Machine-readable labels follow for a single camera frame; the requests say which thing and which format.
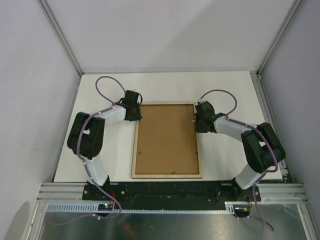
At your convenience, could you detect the brown frame backing board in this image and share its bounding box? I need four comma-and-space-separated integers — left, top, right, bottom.
134, 104, 200, 175

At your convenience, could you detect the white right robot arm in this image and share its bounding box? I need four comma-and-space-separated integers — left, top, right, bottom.
194, 101, 286, 201

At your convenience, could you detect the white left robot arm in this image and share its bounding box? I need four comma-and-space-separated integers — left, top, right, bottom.
67, 90, 143, 200

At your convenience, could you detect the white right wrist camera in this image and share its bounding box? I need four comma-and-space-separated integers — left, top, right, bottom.
197, 98, 206, 104

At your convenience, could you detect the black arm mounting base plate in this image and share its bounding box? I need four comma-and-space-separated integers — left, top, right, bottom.
82, 180, 261, 211

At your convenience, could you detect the aluminium table edge rail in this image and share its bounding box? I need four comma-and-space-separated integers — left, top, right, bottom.
249, 70, 306, 201

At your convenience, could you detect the white slotted cable duct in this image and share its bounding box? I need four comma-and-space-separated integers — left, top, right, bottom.
46, 202, 249, 215

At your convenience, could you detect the left aluminium corner post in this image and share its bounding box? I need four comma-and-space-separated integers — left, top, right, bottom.
37, 0, 84, 77

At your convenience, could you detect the aluminium corner post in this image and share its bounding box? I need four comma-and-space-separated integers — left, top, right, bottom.
37, 0, 84, 77
256, 0, 306, 76

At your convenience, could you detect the right aluminium corner post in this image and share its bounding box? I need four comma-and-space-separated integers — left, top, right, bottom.
256, 0, 306, 76

